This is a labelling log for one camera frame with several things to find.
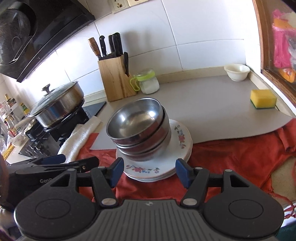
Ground white folded towel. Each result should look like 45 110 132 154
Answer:
58 116 101 164

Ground black gas stove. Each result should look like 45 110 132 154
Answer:
18 101 106 158

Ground top floral white plate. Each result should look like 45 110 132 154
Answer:
116 118 193 176

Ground floral white plate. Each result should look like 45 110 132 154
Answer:
124 143 193 183
116 118 193 176

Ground lower floral white plate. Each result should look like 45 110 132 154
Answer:
124 143 193 183

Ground bottom steel bowl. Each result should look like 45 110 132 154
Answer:
117 115 172 162

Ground steel bowl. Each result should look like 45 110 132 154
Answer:
117 115 172 162
106 97 164 145
112 108 169 153

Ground steel pot with glass lid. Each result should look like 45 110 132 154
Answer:
28 81 84 128

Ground middle steel bowl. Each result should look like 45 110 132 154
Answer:
112 108 169 153

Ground red cloth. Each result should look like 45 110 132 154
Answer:
75 119 296 218

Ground top steel bowl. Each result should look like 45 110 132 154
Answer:
106 97 164 145

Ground wooden knife block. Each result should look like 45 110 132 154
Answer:
98 56 137 102

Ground yellow green sponge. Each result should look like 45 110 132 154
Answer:
250 89 277 109

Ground glass jar green lid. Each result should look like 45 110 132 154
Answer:
129 68 159 94

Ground white ceramic bowl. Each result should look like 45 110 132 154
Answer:
224 64 250 82

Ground black scissors in block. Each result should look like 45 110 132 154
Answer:
123 52 130 77

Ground black range hood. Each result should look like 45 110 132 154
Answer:
1 1 95 82

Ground wooden handled knife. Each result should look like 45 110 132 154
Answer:
88 37 101 60

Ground black handled cleaver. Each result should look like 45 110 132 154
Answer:
108 32 123 57

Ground black handled knife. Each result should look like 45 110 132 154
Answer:
99 35 107 57

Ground wall power socket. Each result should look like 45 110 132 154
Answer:
110 0 129 14

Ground wooden window frame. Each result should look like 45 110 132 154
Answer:
253 0 295 105

